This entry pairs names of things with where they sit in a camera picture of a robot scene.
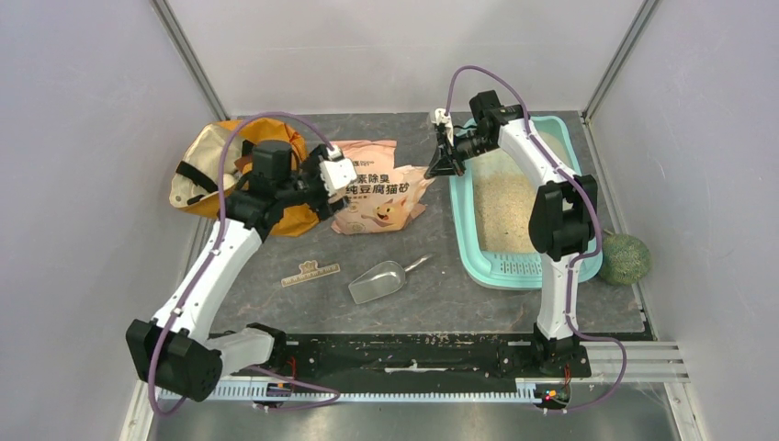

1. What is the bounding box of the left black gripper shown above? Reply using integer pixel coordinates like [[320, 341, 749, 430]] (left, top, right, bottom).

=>
[[277, 144, 351, 221]]

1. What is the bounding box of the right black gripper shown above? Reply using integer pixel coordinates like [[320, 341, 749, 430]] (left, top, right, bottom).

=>
[[424, 129, 495, 179]]

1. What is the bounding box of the teal litter box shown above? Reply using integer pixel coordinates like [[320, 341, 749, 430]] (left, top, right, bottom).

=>
[[448, 116, 583, 290]]

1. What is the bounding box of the pink cat litter bag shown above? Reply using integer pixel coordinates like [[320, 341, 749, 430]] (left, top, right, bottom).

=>
[[331, 140, 434, 235]]

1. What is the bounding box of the wooden bag clip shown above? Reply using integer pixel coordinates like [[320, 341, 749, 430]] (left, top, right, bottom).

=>
[[280, 260, 341, 288]]

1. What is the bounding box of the metal litter scoop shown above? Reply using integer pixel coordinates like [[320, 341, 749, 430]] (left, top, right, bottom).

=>
[[347, 254, 433, 304]]

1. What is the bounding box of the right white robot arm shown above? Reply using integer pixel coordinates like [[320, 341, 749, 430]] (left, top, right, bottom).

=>
[[425, 91, 600, 376]]

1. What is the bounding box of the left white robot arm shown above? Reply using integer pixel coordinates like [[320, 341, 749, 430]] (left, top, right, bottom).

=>
[[126, 140, 356, 401]]

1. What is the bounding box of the orange cloth bag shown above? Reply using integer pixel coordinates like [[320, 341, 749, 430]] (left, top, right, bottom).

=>
[[169, 119, 309, 220]]

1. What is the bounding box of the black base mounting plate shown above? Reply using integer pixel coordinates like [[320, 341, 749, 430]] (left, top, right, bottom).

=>
[[207, 331, 593, 397]]

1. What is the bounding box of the green textured ball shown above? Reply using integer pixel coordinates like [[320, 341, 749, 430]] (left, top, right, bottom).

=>
[[598, 230, 652, 286]]

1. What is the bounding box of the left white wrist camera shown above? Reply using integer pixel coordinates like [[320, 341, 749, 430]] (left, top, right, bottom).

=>
[[319, 144, 357, 197]]

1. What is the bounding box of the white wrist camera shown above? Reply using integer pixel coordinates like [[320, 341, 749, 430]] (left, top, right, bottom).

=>
[[429, 107, 454, 145], [319, 144, 357, 197]]

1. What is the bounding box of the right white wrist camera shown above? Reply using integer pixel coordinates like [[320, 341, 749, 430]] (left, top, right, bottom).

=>
[[429, 107, 454, 145]]

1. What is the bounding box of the aluminium frame rail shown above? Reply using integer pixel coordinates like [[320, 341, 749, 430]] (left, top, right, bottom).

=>
[[119, 340, 707, 441]]

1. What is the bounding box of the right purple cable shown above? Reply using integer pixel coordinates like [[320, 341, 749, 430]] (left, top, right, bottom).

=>
[[444, 64, 628, 416]]

